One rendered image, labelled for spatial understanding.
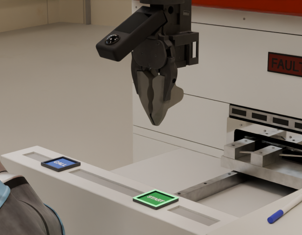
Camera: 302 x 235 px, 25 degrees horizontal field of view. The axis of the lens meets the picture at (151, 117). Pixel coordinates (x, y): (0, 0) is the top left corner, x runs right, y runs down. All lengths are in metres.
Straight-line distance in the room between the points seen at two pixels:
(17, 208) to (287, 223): 0.44
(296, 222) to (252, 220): 0.07
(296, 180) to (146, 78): 0.56
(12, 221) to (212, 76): 1.03
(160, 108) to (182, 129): 0.80
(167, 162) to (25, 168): 0.52
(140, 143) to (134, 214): 0.90
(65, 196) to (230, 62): 0.65
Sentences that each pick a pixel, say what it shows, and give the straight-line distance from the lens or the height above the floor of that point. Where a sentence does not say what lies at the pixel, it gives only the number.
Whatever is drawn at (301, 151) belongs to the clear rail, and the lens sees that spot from 1.66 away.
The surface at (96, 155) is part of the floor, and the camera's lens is 4.44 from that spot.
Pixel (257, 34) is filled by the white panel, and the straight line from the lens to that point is 1.68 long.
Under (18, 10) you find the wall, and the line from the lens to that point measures 10.41.
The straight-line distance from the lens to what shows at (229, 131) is 1.76.
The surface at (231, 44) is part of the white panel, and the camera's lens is 1.73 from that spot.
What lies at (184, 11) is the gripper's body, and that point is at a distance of 1.10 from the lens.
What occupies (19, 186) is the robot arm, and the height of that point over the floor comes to 1.05.
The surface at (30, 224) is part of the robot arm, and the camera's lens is 0.86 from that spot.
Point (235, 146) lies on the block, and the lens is 1.63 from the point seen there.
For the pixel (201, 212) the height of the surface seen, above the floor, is 0.96.
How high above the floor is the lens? 1.40
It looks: 15 degrees down
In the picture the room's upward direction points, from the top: straight up
